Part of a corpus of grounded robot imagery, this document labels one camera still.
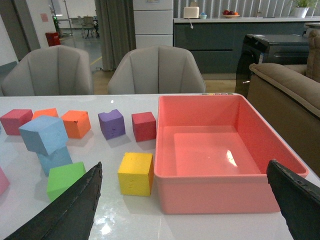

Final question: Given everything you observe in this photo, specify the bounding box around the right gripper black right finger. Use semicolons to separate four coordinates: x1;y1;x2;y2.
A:
266;160;320;240

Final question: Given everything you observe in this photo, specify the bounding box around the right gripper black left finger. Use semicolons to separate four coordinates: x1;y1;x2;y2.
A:
6;162;103;240

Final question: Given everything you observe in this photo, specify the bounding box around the blue foam cube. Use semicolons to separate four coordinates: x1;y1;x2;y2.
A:
37;146;73;177
18;115;69;156

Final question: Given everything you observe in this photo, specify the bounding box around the green foam cube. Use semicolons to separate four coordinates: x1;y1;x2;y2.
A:
46;161;86;202

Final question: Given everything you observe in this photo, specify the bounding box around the pink foam cube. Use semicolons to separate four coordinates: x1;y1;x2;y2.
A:
0;168;10;195

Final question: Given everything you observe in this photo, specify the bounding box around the yellow foam cube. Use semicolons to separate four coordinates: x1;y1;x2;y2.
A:
117;152;154;196

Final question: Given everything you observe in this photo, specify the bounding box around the right orange foam cube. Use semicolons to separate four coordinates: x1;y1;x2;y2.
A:
61;110;91;139

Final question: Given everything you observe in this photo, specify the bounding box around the orange foam cube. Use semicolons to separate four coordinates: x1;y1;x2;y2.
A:
32;108;59;120
61;110;91;139

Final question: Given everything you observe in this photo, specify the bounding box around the pink plastic bin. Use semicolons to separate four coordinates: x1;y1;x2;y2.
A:
154;94;309;214

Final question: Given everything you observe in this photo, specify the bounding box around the notched purple foam cube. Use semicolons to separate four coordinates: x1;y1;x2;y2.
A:
98;109;126;140

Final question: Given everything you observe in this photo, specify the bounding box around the brown sofa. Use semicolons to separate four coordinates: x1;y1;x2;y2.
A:
247;29;320;175

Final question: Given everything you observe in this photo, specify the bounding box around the left orange foam cube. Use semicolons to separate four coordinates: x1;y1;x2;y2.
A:
32;108;59;120

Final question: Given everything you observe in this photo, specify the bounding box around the left red foam cube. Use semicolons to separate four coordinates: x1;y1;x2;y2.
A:
0;109;33;136

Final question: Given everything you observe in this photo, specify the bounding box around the red foam cube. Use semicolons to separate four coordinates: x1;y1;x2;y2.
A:
0;109;33;136
131;111;157;142

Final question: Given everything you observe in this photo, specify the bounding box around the right red foam cube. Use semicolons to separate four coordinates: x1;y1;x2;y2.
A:
131;111;157;142

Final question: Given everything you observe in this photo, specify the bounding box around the left grey chair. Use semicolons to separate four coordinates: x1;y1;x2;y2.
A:
1;45;94;97

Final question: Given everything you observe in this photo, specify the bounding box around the grey chair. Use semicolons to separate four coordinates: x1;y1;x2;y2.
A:
1;45;94;97
108;45;206;95

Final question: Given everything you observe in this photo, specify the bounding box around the black appliance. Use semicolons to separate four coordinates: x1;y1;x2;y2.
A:
235;34;309;97

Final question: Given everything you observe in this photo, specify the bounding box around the right grey chair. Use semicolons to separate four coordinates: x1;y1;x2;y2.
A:
108;45;206;95

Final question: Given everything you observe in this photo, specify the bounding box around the red cylindrical bin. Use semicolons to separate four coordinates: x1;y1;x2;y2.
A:
45;31;61;47

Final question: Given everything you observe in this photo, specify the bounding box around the dark grey counter cabinet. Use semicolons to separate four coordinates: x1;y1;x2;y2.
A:
173;16;320;74

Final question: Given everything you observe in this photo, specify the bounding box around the potted plant white pot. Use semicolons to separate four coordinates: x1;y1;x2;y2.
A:
285;0;319;18

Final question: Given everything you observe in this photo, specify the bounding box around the fruit plate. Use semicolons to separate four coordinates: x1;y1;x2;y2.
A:
222;9;240;19

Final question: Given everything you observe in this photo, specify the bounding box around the grey curtain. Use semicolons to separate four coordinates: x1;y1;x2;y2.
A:
94;0;136;71

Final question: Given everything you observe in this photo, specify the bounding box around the small teal bowl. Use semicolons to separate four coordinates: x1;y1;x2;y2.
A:
199;12;207;19

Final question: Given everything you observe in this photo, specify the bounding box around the white drawer cabinet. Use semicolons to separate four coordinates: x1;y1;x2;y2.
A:
133;0;174;49

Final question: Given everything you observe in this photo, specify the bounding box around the white toaster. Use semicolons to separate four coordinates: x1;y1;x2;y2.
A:
183;1;200;19

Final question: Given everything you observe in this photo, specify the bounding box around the pink wall notice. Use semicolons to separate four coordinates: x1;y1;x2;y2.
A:
40;13;49;23

